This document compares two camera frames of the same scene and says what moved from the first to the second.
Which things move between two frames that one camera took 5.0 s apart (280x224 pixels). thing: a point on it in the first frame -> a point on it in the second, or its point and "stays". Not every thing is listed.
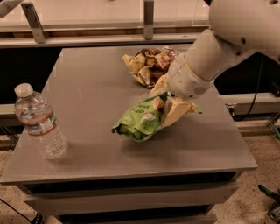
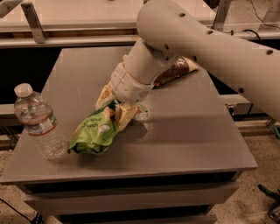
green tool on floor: x=274 y=209 stays
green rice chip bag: x=140 y=122 -> x=95 y=132
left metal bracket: x=33 y=22 stays
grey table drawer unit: x=177 y=177 stays
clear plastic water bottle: x=39 y=121 stays
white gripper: x=185 y=79 -> x=129 y=87
